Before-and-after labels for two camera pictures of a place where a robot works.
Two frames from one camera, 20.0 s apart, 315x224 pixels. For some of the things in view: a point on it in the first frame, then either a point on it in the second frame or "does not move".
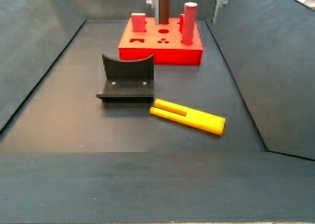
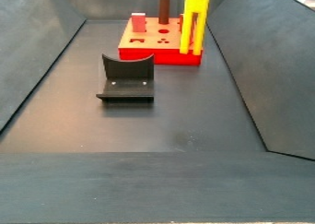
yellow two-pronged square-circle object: [197, 119] to [197, 3]
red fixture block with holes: [162, 41] does not move
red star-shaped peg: [181, 16] does not move
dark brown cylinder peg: [165, 5] does not move
